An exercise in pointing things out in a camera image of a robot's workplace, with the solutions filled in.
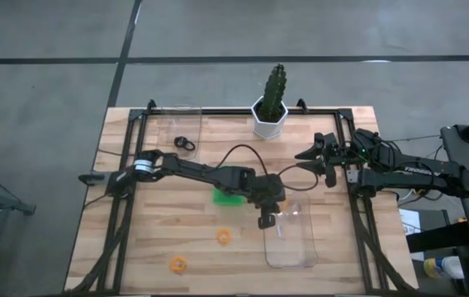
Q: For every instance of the white hexagonal plant pot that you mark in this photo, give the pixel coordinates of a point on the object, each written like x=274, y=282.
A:
x=267, y=130

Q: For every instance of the green plastic slotted basket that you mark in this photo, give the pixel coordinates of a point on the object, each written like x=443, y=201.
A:
x=226, y=200

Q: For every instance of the black aluminium table frame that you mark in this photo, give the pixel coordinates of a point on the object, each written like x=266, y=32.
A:
x=226, y=111

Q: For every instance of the white paper sheet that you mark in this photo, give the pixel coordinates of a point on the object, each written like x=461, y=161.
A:
x=410, y=218

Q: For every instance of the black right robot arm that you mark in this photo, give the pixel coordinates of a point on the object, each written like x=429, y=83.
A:
x=408, y=173

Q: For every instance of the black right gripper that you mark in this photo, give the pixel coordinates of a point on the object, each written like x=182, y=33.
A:
x=331, y=154

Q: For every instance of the white plastic bottle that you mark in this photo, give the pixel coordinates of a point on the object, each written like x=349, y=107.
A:
x=445, y=267

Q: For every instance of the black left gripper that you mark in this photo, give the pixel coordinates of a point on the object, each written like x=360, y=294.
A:
x=265, y=189

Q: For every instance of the small clear plastic bin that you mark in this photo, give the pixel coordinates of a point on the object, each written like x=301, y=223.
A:
x=168, y=123

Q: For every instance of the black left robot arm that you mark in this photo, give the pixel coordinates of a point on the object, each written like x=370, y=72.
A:
x=193, y=169

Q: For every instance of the large clear plastic bin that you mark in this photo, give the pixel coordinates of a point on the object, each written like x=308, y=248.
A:
x=292, y=247

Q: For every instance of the green artificial cactus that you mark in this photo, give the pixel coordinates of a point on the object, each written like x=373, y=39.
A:
x=276, y=86

